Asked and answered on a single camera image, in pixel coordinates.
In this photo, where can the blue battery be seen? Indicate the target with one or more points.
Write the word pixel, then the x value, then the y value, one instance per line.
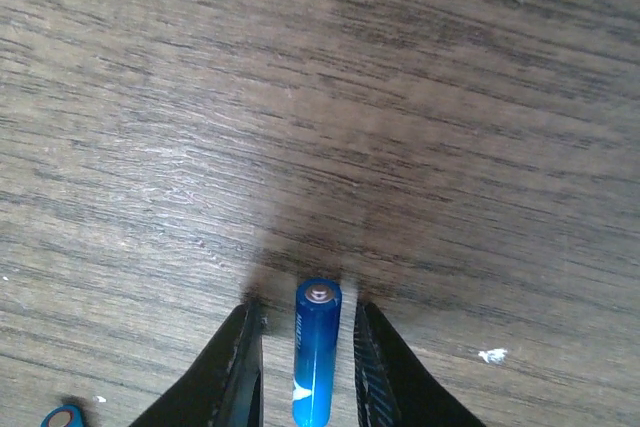
pixel 64 416
pixel 317 319

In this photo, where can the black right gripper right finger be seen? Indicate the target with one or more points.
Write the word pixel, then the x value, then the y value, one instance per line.
pixel 393 388

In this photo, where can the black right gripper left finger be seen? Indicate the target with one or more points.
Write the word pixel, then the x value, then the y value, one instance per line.
pixel 224 385

